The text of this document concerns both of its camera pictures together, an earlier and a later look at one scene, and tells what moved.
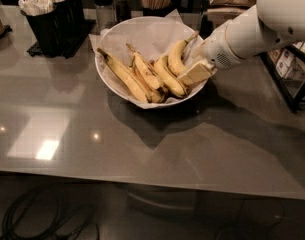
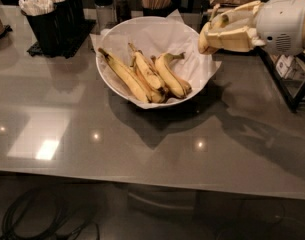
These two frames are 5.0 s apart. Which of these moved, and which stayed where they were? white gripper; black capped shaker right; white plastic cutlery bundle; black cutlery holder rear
Moved: white gripper
Stayed: white plastic cutlery bundle; black capped shaker right; black cutlery holder rear
